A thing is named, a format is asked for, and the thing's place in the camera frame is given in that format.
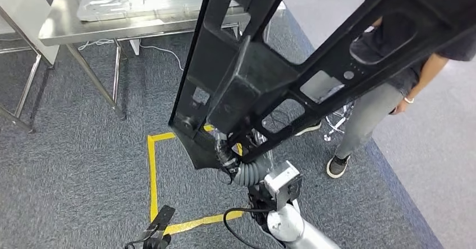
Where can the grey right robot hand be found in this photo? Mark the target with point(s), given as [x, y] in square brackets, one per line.
[227, 150]

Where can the person's hand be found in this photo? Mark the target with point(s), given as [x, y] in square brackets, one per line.
[401, 108]

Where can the black plastic plate frame part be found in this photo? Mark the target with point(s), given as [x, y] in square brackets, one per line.
[253, 80]

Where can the steel workbench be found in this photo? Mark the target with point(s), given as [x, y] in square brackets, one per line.
[111, 30]

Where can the white wristband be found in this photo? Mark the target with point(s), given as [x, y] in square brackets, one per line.
[408, 100]

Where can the person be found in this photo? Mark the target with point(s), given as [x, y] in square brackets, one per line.
[368, 117]

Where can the chrome chair base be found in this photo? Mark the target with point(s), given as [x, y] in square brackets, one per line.
[338, 123]

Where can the yellow floor tape square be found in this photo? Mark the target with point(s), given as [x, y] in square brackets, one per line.
[153, 173]

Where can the metal sheet tray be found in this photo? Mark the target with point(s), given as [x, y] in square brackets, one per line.
[130, 2]

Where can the white panel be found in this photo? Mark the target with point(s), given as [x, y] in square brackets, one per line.
[22, 2]

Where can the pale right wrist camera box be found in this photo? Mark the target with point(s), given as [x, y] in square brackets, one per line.
[282, 176]

